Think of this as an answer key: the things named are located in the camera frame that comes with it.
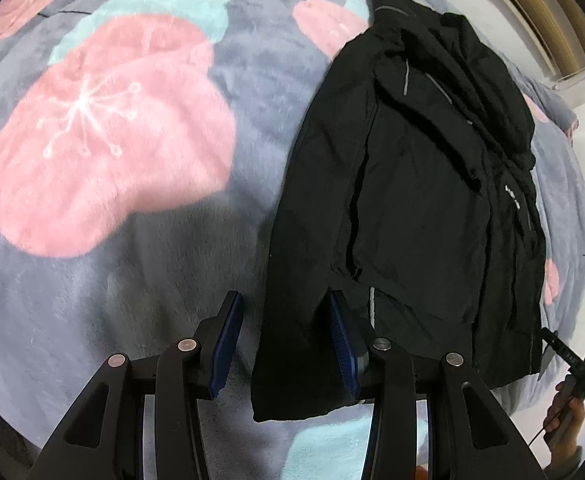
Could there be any person's right forearm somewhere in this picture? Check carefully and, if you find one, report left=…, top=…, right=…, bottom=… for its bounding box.
left=543, top=441, right=585, bottom=480

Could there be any grey floral blanket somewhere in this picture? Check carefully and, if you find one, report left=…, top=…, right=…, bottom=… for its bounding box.
left=0, top=0, right=585, bottom=480

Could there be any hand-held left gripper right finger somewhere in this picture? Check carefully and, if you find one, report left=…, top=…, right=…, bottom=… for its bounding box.
left=327, top=290, right=548, bottom=480

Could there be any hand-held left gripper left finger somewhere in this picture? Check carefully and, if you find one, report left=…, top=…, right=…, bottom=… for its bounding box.
left=25, top=290, right=246, bottom=480

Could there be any black hooded jacket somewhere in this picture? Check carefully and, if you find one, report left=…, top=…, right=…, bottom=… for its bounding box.
left=250, top=0, right=549, bottom=423

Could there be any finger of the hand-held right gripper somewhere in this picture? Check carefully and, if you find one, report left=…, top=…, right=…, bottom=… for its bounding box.
left=539, top=326, right=585, bottom=378

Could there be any striped brown window blind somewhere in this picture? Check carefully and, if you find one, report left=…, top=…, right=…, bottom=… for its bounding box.
left=477, top=0, right=585, bottom=92

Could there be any person's right hand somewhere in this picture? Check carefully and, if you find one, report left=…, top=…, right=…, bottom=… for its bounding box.
left=543, top=376, right=585, bottom=450

